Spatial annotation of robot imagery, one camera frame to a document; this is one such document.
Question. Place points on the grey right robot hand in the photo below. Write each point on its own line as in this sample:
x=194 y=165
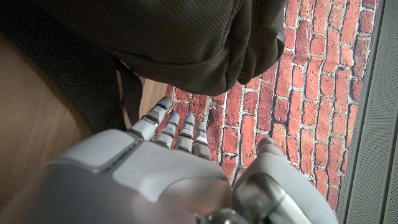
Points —
x=161 y=174

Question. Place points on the red brick printed backdrop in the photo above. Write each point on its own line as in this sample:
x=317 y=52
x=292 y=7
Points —
x=314 y=102

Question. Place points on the black backpack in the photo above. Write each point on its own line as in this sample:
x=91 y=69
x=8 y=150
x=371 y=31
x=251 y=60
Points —
x=174 y=40

